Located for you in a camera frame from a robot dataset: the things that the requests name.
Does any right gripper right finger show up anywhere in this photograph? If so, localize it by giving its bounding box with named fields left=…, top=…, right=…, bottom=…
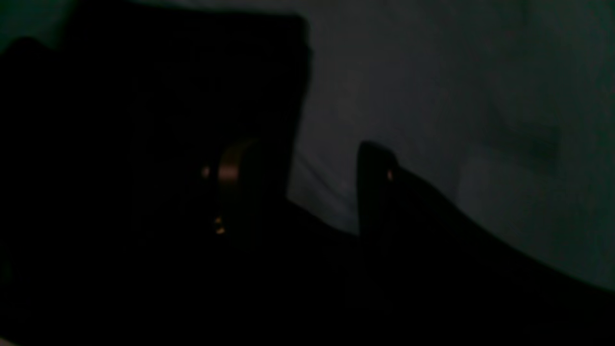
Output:
left=357, top=141, right=615, bottom=346

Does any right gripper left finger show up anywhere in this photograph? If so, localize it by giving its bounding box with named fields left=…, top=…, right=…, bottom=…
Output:
left=202, top=139, right=266, bottom=337

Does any black t-shirt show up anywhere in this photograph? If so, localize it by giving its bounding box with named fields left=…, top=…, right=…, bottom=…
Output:
left=0, top=0, right=615, bottom=346

